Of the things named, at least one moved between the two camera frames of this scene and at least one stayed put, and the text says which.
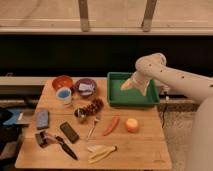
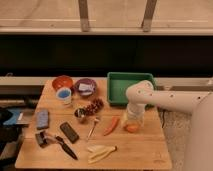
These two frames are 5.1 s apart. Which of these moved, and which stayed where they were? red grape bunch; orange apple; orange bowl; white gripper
Moved: white gripper
Stayed: orange apple; orange bowl; red grape bunch
